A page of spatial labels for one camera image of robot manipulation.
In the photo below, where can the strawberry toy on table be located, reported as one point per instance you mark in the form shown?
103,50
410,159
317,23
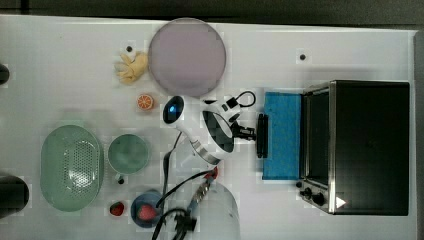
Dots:
117,209

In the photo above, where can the orange slice toy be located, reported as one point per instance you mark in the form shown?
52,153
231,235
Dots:
145,102

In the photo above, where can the round lavender plate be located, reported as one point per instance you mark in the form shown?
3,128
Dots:
187,57

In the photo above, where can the green perforated colander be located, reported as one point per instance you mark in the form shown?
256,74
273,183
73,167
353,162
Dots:
72,168

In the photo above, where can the blue bowl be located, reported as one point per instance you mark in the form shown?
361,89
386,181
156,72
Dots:
150,197

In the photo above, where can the black robot base lower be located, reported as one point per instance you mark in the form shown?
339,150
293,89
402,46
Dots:
14,195

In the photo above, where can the strawberry toy in bowl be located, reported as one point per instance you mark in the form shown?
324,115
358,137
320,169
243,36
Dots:
146,212

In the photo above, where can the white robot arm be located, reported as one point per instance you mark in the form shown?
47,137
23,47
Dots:
185,114

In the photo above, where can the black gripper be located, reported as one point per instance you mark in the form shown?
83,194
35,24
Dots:
217,118

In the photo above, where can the red plush ketchup bottle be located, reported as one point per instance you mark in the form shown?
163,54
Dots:
212,173

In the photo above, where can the black robot base upper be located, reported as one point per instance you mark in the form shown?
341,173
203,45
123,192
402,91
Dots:
4,74

